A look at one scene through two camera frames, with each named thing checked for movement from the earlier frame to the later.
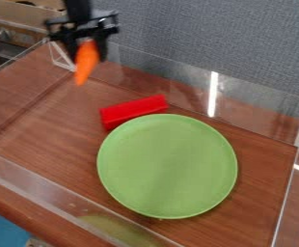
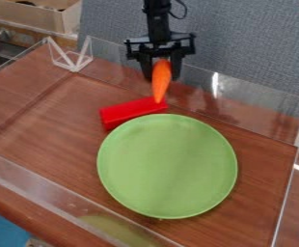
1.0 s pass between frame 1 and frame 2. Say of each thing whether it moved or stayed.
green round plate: stayed
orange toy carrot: moved
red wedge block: stayed
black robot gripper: moved
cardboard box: stayed
